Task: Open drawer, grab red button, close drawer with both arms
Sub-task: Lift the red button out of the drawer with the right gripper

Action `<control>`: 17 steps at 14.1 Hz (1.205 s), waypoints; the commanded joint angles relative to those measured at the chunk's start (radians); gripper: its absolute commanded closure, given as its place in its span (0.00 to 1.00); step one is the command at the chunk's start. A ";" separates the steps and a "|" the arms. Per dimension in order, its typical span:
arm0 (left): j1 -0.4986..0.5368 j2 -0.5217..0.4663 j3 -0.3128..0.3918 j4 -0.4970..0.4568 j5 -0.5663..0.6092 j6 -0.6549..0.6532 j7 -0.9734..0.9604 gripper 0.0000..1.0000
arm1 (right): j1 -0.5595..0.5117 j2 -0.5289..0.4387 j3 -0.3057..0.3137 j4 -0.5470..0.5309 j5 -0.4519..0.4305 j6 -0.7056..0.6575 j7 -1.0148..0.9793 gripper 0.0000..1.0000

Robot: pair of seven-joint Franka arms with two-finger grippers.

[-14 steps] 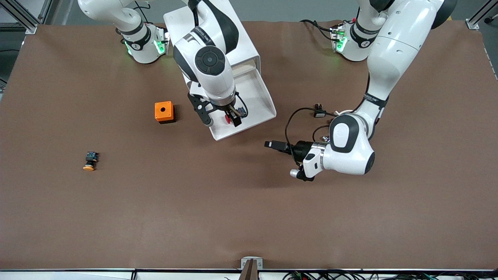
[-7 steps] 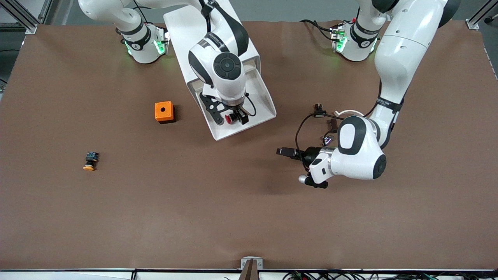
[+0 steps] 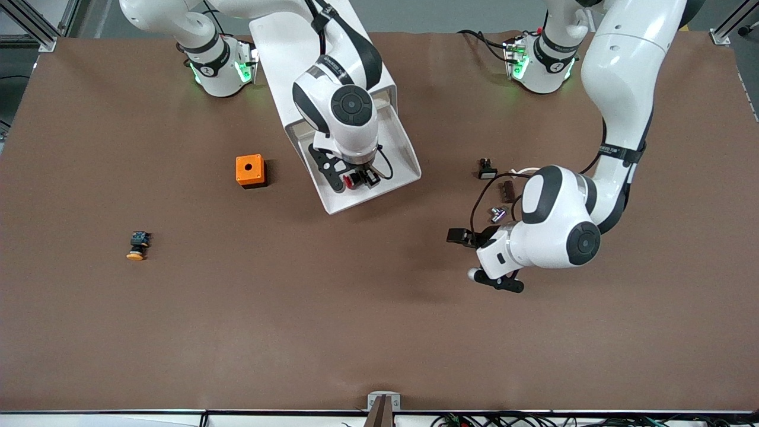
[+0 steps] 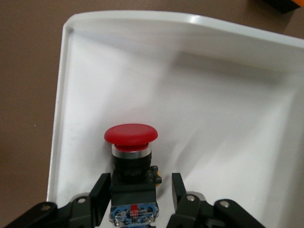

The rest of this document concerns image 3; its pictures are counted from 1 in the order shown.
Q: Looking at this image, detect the red push button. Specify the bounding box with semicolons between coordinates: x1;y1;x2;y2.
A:
343;170;381;190

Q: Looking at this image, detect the white plastic drawer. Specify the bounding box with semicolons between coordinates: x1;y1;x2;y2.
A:
283;89;423;215

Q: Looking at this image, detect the white drawer cabinet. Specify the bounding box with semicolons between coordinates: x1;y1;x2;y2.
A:
249;0;397;137

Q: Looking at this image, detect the yellow push button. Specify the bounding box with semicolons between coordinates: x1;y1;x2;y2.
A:
126;231;152;262

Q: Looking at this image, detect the orange box with hole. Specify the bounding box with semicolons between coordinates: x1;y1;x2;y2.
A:
235;154;268;190

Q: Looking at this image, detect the black arm base cable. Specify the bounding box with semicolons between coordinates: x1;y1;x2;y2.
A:
457;28;514;63

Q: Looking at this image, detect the black cable bundle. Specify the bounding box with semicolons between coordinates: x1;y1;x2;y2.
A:
430;411;759;427

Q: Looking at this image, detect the grey metal bracket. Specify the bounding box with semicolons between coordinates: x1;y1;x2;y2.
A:
367;391;401;413

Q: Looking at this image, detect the brown wedge post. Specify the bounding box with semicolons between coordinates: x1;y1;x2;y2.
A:
363;396;396;427

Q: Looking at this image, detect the white table edge rail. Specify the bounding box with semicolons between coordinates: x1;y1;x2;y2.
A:
0;409;759;427

